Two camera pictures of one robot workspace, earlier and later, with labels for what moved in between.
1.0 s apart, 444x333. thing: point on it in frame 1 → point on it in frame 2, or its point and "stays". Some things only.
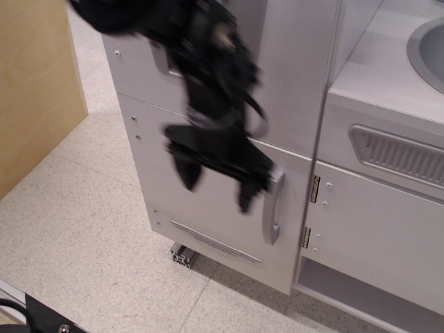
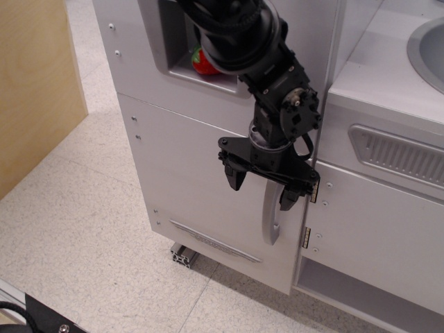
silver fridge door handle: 271,229 stays
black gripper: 227,143 → 277,161
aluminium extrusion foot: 182,255 stays
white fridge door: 209,219 stays
